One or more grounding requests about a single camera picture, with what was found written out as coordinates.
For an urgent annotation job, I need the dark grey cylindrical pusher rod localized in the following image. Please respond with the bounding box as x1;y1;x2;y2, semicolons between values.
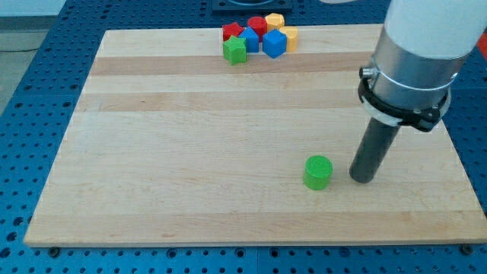
349;118;400;183

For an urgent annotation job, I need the black and white flange ring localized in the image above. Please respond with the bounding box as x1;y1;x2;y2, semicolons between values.
358;66;451;132

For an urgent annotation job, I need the green cylinder block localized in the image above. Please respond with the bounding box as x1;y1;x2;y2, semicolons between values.
303;155;333;190

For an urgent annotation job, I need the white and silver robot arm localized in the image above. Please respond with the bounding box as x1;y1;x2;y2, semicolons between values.
349;0;486;183

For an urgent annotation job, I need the green star block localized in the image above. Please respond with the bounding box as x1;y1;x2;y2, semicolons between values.
222;36;247;65

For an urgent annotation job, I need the red star block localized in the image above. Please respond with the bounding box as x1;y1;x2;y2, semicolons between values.
221;22;245;42

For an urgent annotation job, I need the wooden board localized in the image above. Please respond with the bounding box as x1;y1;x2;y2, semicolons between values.
24;24;486;247

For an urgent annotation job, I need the yellow cylinder block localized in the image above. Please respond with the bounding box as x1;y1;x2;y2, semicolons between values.
279;26;299;53

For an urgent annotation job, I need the blue cube block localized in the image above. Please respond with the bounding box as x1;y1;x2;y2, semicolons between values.
263;29;287;59

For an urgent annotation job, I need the yellow hexagon block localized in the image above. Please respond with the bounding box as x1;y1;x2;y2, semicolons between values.
264;13;285;32

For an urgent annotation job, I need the red cylinder block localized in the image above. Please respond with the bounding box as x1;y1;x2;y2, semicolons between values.
247;16;267;43

